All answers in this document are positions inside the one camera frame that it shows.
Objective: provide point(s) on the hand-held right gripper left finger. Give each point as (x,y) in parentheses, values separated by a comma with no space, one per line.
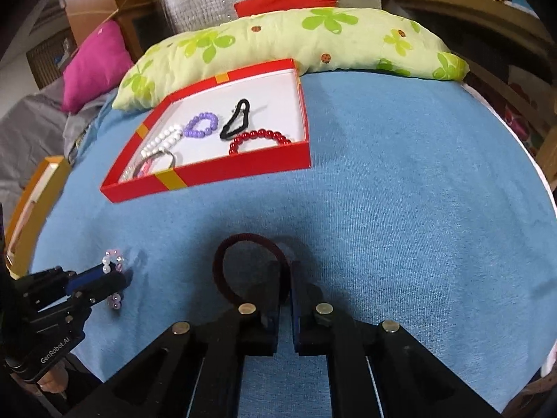
(267,296)

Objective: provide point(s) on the person's left hand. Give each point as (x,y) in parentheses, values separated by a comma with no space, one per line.
(54,381)

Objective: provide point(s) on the green floral pillow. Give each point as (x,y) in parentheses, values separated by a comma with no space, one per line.
(283,39)

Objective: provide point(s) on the pink pillow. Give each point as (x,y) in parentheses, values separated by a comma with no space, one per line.
(95,65)

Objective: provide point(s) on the red cushion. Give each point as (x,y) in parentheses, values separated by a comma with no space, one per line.
(283,0)

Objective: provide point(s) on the blue blanket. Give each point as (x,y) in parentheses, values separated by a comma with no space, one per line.
(391,204)

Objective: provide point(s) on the grey blanket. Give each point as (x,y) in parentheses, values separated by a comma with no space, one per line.
(30,135)

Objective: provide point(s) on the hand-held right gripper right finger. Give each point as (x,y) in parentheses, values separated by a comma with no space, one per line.
(298,309)

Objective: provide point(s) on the white mattress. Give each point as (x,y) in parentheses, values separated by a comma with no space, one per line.
(539,170)

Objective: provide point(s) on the curved wooden board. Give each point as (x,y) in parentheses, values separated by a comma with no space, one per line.
(91,4)

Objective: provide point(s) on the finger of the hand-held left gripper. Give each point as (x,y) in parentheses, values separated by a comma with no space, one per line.
(85,278)
(108,288)

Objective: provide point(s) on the brown storage cabinet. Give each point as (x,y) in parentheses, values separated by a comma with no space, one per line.
(48,59)

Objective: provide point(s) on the red jewelry box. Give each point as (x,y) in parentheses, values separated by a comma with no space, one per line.
(256,104)

